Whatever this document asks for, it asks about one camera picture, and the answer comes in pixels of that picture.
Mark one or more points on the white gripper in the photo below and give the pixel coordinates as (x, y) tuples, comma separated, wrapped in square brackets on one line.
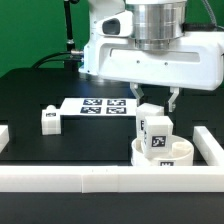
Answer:
[(192, 61)]

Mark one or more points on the white round stool seat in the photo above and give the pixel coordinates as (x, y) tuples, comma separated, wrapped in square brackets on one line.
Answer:
[(180, 153)]

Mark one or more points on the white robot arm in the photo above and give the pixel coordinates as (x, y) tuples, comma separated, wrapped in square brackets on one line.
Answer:
[(149, 42)]

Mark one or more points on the white paper marker sheet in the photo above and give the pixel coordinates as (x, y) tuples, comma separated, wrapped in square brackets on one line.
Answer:
[(98, 107)]

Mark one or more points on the white block at left edge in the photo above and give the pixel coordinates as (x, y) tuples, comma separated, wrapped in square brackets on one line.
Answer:
[(4, 137)]

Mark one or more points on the white obstacle fence wall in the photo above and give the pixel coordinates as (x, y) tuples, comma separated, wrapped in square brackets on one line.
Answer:
[(91, 179)]

